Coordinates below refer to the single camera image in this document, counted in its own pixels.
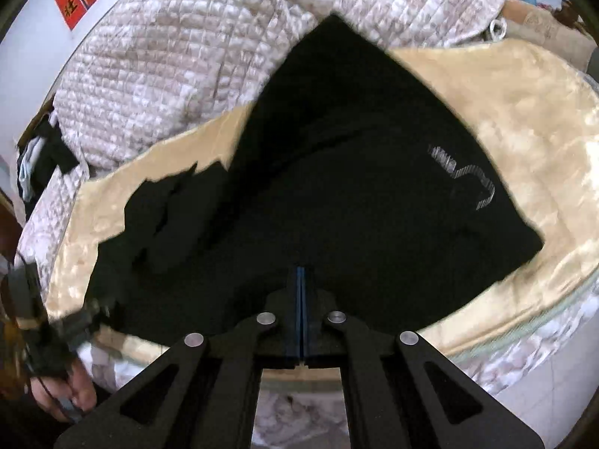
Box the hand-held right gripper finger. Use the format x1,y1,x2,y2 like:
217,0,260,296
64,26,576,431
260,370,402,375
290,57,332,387
54,266,303,449
303,266,546,449

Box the black pants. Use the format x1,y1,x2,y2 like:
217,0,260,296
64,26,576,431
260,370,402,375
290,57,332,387
84,13,544,344

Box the cardboard box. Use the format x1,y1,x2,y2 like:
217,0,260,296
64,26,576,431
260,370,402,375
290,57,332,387
501,0,597,72

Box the person's left hand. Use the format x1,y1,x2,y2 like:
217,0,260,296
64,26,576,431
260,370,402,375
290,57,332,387
30,362,97,425

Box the beige fleece blanket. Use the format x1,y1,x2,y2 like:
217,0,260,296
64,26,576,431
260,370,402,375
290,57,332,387
44,40,599,370

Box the light blue cloth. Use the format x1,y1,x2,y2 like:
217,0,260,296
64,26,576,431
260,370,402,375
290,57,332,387
19,138,48,202

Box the white quilted comforter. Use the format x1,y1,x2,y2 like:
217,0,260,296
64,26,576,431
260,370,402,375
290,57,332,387
51,0,511,178

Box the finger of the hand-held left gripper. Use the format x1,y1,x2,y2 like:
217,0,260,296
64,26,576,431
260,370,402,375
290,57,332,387
51,300,114,340

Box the dark cloth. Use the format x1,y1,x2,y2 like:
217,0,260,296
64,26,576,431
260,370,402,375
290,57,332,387
16,112,80,207

